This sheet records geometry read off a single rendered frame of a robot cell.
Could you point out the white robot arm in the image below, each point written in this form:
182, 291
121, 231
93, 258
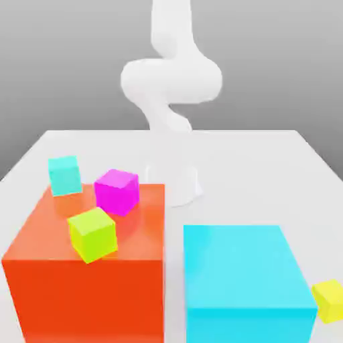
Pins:
171, 77

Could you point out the large cyan box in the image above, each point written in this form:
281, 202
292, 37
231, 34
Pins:
241, 273

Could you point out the small lime green cube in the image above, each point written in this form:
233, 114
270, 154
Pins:
92, 235

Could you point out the small turquoise cube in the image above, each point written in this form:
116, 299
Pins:
65, 176

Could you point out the small magenta cube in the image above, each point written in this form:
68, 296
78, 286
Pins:
116, 191

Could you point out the large orange box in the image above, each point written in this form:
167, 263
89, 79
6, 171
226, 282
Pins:
80, 294

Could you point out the small yellow cube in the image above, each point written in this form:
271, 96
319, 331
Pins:
330, 300

